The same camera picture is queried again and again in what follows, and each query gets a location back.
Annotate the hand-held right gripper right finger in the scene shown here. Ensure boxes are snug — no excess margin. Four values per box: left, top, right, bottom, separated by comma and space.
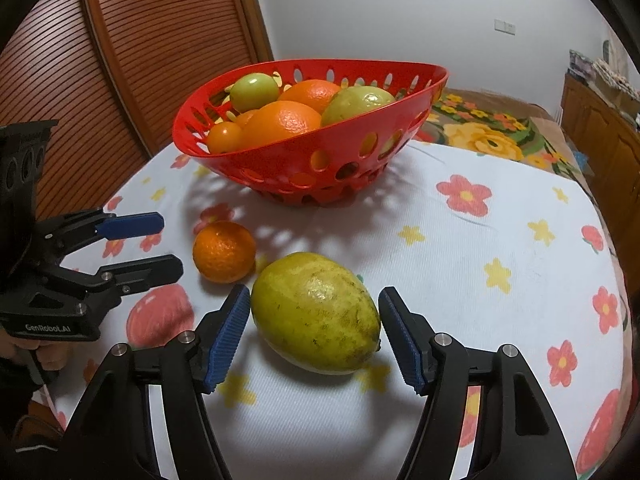
377, 286, 578, 480

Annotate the dimpled orange mandarin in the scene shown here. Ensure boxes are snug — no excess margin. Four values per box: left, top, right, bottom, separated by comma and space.
192, 220, 257, 284

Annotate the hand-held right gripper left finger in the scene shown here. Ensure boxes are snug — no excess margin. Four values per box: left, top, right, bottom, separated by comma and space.
57, 283, 252, 480

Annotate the pile of patterned cloths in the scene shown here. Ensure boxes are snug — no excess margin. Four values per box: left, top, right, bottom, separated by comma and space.
569, 49, 640, 108

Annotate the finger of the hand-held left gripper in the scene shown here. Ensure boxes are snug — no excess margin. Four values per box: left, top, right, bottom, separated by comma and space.
52, 254, 184, 307
37, 208, 166, 262

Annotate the small smooth yellow-green citrus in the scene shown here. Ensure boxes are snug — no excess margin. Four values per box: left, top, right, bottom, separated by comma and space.
320, 86, 397, 127

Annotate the red perforated plastic basket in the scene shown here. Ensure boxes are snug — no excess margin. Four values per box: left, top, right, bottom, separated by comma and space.
172, 59, 450, 207

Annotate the wooden sideboard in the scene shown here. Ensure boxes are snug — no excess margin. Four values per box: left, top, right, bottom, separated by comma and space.
560, 72, 640, 241

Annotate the wooden louvered door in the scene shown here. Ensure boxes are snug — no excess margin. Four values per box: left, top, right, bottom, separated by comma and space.
0, 0, 151, 221
80, 0, 275, 156

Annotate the spotted yellow-green citrus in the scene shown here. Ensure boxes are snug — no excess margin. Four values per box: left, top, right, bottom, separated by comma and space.
250, 252, 383, 376

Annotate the white flower-print tablecloth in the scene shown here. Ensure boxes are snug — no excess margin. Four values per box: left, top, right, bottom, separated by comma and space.
30, 137, 631, 480

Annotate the small green round fruit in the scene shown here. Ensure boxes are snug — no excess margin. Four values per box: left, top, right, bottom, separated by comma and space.
229, 73, 280, 114

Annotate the large orange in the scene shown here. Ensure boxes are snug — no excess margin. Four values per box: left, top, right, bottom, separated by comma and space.
278, 79, 343, 115
239, 100, 322, 151

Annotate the person's left hand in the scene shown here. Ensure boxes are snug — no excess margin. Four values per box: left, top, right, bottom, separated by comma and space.
34, 341, 70, 373

